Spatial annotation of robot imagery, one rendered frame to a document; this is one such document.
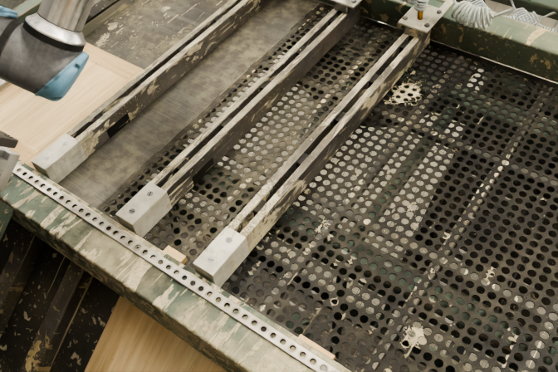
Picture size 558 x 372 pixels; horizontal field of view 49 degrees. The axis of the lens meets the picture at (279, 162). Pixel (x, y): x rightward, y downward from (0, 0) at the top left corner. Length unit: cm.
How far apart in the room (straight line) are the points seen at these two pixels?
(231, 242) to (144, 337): 44
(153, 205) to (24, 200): 36
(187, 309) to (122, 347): 44
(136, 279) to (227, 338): 27
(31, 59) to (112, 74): 85
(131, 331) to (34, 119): 70
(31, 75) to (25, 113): 80
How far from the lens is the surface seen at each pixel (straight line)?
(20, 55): 126
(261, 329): 137
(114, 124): 187
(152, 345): 177
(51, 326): 194
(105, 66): 212
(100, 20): 233
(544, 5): 247
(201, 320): 141
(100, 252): 157
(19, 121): 204
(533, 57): 199
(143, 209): 158
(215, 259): 145
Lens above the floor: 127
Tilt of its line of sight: 2 degrees down
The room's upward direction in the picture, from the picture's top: 26 degrees clockwise
